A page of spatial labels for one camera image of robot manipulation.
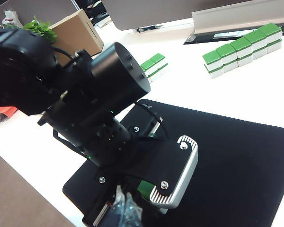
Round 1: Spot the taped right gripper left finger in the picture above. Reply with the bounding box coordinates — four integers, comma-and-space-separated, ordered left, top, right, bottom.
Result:
108, 185, 126, 227

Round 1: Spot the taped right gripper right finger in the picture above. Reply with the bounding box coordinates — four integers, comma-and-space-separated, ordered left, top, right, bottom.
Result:
124, 192, 144, 227

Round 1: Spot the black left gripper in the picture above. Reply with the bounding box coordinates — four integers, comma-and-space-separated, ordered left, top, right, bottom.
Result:
82, 115, 163, 227

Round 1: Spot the green-backed white mahjong tile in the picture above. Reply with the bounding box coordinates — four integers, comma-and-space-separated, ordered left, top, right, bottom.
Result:
222, 58, 239, 73
157, 63, 169, 76
137, 180, 155, 202
266, 39, 283, 54
153, 53, 168, 69
141, 59, 158, 75
245, 30, 267, 52
216, 44, 238, 65
230, 37, 253, 59
202, 50, 223, 71
258, 23, 283, 44
252, 46, 268, 60
204, 63, 224, 80
236, 52, 254, 68
147, 70, 160, 83

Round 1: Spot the black UGREEN desk mat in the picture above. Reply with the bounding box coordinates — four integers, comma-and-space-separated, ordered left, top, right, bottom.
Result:
62, 98, 284, 227

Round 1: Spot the orange paper sheet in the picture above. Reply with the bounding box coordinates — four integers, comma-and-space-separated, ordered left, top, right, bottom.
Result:
0, 105, 18, 119

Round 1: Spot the brown cardboard box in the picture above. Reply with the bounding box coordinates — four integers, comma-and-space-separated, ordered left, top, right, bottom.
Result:
49, 9, 105, 67

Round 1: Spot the black marker pen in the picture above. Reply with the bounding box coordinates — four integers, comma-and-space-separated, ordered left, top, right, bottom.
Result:
136, 24, 164, 33

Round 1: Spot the green leafy plant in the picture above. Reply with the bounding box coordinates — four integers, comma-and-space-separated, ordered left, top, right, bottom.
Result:
23, 16, 58, 45

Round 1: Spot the grey fabric desk partition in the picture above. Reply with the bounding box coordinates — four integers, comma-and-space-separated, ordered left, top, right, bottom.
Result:
0, 0, 78, 26
103, 0, 260, 31

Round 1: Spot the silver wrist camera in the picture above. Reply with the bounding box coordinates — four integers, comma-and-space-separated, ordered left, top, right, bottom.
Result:
142, 135, 199, 210

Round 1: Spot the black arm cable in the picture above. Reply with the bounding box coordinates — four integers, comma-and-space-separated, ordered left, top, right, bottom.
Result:
52, 46, 76, 62

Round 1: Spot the beige metal partition bracket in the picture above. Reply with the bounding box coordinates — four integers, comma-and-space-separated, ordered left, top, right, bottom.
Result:
183, 0, 284, 45

